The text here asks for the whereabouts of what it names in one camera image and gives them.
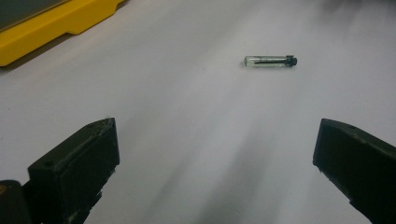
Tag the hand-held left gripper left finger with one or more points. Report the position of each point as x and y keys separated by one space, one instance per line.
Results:
x=74 y=168

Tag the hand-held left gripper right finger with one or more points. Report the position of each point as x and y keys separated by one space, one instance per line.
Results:
x=358 y=165

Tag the small clear glass vial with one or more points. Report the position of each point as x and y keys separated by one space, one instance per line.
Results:
x=267 y=61

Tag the yellow plastic case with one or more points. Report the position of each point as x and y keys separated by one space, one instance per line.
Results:
x=46 y=21

